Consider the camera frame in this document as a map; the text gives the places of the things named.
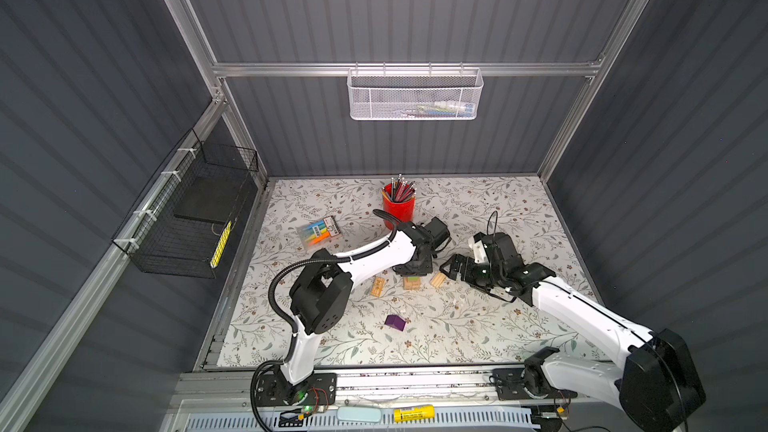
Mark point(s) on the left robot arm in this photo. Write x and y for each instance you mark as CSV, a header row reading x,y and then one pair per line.
x,y
319,296

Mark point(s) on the coloured marker pack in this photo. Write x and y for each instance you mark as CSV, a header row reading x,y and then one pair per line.
x,y
319,232

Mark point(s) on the white wire basket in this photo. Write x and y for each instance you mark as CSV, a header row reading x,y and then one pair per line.
x,y
381,94

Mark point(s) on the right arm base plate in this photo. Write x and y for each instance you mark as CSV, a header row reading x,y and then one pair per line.
x,y
518,383

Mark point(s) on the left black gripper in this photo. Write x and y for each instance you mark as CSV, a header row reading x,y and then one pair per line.
x,y
428,268

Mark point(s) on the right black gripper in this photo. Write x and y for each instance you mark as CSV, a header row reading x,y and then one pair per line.
x,y
456,260

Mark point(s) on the light blue oval tag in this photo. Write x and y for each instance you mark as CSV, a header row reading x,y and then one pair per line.
x,y
359,414

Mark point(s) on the black wire basket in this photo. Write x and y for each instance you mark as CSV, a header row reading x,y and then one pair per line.
x,y
176,231

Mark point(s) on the yellow label tube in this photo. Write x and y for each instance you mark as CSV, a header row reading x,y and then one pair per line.
x,y
417,413

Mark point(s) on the pencils in cup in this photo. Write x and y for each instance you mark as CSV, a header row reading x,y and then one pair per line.
x,y
398,190

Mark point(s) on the printed dragon wood block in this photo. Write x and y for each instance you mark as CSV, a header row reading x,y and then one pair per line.
x,y
378,287

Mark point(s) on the yellow marker in basket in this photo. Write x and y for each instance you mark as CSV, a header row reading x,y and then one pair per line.
x,y
221,245

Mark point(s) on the red pencil cup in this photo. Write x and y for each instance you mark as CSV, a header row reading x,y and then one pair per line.
x,y
403,211

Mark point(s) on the markers in white basket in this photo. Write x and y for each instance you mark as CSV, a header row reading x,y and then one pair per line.
x,y
441,110

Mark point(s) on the light wood block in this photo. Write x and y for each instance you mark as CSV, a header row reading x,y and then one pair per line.
x,y
438,280

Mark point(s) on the purple block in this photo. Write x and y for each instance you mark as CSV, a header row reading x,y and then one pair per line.
x,y
395,322

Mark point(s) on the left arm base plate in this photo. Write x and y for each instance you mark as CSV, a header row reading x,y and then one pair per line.
x,y
273,390

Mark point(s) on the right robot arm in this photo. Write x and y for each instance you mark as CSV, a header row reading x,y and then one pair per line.
x,y
649,375

